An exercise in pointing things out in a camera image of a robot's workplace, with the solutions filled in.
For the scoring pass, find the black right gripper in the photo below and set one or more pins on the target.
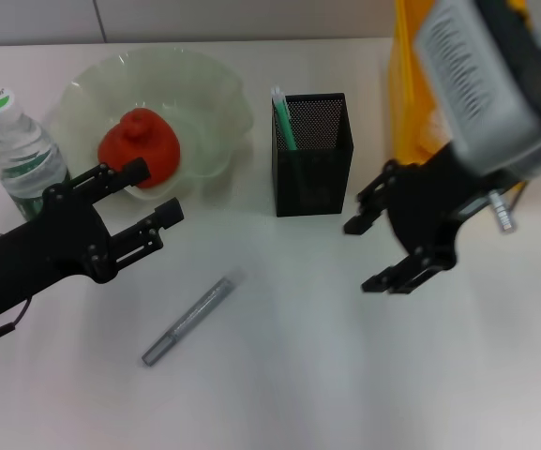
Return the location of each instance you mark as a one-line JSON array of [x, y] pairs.
[[429, 206]]

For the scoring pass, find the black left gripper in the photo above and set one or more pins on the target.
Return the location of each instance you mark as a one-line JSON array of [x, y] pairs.
[[35, 253]]

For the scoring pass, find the clear green-label water bottle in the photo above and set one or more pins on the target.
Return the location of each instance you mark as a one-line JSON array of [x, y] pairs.
[[21, 150]]

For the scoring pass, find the green pen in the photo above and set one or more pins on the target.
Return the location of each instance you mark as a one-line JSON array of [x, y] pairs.
[[285, 122]]

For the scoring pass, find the pale green glass fruit plate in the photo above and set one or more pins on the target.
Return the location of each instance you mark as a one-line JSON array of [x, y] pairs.
[[204, 126]]

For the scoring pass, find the black mesh pen holder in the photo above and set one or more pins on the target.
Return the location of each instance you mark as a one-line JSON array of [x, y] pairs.
[[312, 178]]

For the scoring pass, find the grey transparent pen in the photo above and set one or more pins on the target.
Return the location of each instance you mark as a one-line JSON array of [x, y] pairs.
[[190, 319]]

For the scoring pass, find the yellow plastic bin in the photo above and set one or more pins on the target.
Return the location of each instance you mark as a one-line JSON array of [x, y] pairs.
[[406, 94]]

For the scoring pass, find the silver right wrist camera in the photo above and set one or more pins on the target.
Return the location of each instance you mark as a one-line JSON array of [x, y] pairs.
[[476, 84]]

